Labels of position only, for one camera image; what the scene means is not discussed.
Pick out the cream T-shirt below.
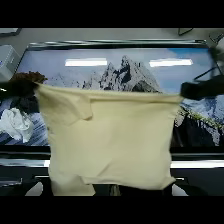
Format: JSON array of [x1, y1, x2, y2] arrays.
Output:
[[33, 82, 184, 197]]

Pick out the white box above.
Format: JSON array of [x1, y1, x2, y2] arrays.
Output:
[[0, 44, 22, 82]]

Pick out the white garment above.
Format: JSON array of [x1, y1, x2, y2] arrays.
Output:
[[0, 107, 36, 144]]

